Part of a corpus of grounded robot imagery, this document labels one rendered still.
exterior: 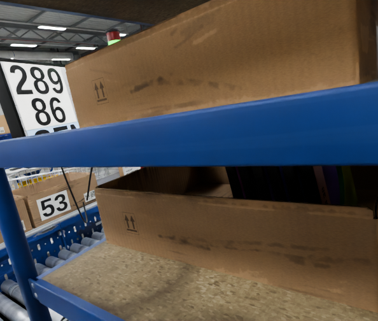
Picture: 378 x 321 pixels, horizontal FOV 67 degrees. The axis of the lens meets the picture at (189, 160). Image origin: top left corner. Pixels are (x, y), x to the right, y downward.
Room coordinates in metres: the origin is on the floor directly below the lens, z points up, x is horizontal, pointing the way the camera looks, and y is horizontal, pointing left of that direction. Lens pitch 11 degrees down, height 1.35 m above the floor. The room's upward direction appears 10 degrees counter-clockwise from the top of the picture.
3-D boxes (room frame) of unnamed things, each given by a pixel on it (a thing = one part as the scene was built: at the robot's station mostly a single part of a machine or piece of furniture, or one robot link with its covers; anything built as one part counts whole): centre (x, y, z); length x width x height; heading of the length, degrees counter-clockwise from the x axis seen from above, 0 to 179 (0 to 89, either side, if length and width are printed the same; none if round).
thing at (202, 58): (0.46, -0.08, 1.39); 0.40 x 0.30 x 0.10; 50
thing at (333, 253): (0.46, -0.08, 1.19); 0.40 x 0.30 x 0.10; 51
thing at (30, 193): (1.58, 0.79, 0.97); 0.39 x 0.29 x 0.17; 141
